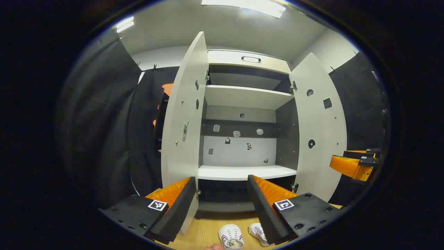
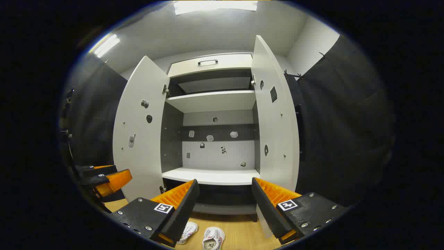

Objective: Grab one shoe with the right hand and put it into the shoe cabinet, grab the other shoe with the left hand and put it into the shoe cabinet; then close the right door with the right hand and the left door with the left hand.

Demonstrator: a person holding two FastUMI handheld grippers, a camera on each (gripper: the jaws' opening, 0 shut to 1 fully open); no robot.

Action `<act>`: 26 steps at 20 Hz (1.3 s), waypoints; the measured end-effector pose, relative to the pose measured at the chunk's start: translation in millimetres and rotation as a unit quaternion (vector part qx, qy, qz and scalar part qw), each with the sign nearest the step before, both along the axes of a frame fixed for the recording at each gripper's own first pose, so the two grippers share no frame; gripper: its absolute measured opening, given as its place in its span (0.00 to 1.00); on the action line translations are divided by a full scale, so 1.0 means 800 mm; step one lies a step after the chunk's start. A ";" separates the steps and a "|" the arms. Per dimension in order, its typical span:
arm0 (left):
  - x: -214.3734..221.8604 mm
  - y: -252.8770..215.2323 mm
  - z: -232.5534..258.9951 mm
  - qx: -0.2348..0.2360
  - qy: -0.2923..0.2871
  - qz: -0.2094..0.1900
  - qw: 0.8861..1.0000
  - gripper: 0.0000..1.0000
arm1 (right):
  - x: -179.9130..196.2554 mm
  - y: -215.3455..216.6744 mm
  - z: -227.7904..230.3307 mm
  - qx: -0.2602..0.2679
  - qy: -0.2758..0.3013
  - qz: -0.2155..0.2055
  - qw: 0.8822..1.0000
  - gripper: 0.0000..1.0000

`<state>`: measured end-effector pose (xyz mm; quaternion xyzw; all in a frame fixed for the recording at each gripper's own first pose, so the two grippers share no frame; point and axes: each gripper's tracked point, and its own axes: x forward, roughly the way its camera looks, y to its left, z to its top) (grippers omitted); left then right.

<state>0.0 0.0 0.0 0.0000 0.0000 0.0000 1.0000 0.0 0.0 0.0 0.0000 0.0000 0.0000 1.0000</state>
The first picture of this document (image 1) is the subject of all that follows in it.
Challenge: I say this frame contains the white cabinet drawer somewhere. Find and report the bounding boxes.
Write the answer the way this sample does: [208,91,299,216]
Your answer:
[207,50,291,74]

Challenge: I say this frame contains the white canvas shoe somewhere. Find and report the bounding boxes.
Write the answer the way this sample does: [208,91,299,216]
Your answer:
[248,223,270,247]
[218,224,245,250]

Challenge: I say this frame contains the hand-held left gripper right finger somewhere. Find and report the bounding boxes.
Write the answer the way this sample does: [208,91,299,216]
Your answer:
[247,175,344,245]

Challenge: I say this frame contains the black backdrop cloth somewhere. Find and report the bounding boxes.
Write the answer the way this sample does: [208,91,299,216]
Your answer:
[55,33,391,209]

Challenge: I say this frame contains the large ceiling light panel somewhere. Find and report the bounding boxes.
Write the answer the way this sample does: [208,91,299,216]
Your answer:
[201,0,287,18]

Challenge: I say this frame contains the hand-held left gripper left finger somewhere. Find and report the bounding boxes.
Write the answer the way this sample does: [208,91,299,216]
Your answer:
[98,176,199,245]

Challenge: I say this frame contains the white cabinet door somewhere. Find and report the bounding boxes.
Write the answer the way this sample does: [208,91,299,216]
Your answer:
[289,53,347,203]
[161,31,210,236]

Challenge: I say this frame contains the small ceiling light panel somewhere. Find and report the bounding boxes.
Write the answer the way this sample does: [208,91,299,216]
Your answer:
[116,16,135,33]

